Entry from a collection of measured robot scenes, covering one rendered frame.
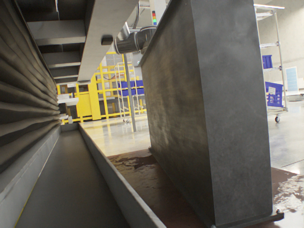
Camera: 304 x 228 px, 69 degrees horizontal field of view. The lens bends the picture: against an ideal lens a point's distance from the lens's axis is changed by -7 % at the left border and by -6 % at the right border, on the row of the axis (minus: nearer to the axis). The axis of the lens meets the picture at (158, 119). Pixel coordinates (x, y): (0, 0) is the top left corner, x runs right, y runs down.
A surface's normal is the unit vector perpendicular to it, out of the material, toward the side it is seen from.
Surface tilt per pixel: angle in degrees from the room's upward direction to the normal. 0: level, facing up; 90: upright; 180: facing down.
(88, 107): 90
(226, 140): 90
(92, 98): 90
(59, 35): 90
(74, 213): 0
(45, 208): 0
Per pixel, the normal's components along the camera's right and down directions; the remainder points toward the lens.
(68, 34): 0.35, 0.03
